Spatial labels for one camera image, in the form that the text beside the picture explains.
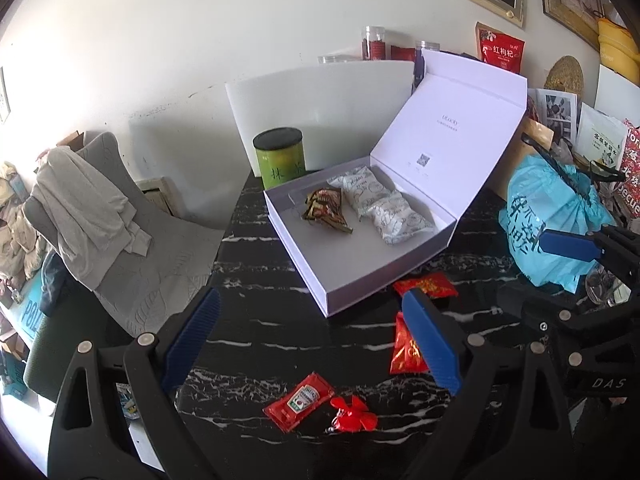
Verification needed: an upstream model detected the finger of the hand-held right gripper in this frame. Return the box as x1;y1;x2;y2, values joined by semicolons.
539;225;640;286
496;282;608;333

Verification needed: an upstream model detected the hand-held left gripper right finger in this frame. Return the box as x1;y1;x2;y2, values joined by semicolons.
401;287;576;480

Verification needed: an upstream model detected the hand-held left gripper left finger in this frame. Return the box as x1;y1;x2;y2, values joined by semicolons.
46;287;223;480

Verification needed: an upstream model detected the red gold snack packet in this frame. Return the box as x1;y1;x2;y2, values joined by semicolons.
392;272;459;300
390;312;431;376

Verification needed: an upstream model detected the white gift box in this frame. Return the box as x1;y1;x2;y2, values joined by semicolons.
263;49;529;318

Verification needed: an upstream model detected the red ketchup packet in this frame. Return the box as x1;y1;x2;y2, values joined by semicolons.
263;372;335;433

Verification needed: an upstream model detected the white printed bread packet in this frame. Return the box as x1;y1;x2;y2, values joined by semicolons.
327;165;393;221
367;190;436;246

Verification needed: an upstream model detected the brown green snack packet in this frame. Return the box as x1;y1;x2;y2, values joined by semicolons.
300;187;355;235

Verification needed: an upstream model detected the light blue plastic bag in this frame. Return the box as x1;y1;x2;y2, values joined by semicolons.
498;155;618;293

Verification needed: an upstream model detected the grey chair with clothes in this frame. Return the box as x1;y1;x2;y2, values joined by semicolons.
22;131;226;338

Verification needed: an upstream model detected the small bin with blue bag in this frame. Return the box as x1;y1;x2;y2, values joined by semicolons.
117;382;143;421

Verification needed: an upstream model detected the brown paper bag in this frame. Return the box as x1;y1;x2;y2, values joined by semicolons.
487;120;556;201

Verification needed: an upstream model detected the red printed bag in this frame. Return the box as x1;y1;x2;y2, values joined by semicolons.
617;119;640;221

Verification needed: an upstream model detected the white snack pouch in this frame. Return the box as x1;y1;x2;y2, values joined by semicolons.
575;102;628;166

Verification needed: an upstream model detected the black and white photo print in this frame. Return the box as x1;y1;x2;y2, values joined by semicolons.
527;87;581;136

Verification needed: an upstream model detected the dark green sofa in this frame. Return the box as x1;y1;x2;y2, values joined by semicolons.
22;280;166;406

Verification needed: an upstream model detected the light blue printed box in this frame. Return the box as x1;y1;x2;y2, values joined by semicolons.
15;275;58;333

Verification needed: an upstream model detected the light grey garment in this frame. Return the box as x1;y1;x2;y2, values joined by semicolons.
32;147;153;291

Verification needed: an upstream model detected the round woven mat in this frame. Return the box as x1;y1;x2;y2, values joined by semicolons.
544;56;584;93

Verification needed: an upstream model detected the pile of clothes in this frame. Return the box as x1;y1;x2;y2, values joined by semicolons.
0;160;51;301

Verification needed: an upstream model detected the green tea canister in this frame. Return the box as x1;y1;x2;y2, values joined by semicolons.
252;128;307;191

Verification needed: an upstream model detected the yellow bag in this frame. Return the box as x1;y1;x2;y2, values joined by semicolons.
597;17;640;83

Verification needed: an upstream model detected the red goji berry bag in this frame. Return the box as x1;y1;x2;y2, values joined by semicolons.
475;21;526;73

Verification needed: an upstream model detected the dark purple jar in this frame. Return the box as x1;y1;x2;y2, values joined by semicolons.
412;41;441;96

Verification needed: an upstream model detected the white curved board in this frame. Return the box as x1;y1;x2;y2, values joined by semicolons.
225;60;416;178

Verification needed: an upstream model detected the clear jar with red contents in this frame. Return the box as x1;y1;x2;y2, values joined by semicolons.
361;25;387;61

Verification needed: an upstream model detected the small wall picture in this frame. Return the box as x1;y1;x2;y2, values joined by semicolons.
0;66;12;125

